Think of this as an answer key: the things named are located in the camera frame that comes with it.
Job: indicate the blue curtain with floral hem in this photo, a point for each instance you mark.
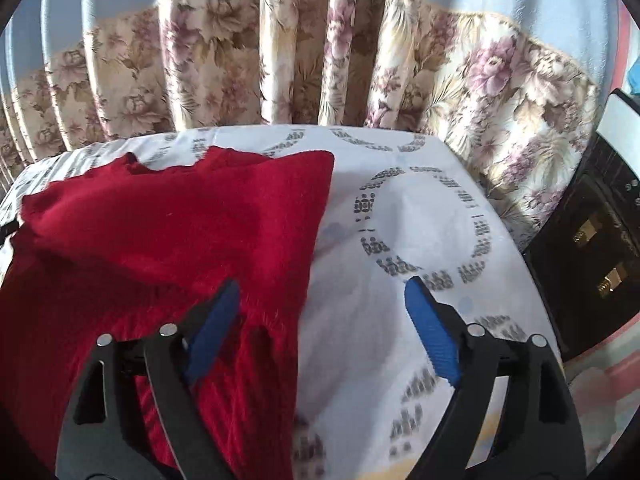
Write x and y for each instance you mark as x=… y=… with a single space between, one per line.
x=350 y=50

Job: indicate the blue cloth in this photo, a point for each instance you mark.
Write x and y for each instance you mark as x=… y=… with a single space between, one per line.
x=635 y=82

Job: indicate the red knit sweater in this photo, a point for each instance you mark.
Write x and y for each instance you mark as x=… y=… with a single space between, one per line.
x=150 y=260

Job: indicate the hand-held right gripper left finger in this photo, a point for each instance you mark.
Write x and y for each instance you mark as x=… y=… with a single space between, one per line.
x=212 y=332

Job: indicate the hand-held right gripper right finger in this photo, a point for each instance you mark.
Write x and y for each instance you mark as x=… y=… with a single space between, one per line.
x=435 y=335

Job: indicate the black and silver water dispenser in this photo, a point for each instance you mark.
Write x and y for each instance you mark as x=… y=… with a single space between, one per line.
x=595 y=240

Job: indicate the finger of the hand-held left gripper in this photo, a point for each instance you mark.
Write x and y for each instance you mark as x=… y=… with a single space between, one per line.
x=7 y=231

